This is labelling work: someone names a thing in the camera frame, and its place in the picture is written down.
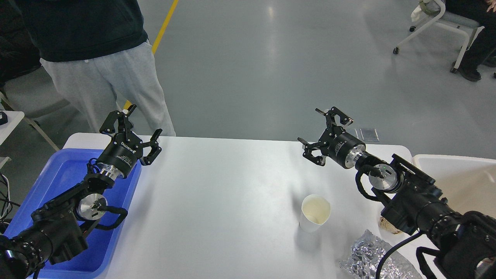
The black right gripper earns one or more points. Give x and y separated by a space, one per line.
341 149

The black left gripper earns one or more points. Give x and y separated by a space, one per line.
119 158

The white paper cup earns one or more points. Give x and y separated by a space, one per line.
315 211

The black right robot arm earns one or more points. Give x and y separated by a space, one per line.
465 244

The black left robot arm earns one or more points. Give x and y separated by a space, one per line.
60 226

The right metal floor plate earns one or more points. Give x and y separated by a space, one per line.
369 134

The blue plastic bin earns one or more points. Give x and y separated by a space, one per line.
64 170

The standing person grey trousers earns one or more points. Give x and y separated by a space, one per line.
94 50

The crumpled brown paper ball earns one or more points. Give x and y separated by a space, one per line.
388 226

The white side table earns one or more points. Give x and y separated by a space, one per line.
13 120

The crumpled silver foil bag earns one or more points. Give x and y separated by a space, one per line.
365 255

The beige plastic bin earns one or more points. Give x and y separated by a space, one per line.
468 183

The seated person in black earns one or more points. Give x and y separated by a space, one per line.
482 50

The white frame chair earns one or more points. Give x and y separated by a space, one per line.
433 13

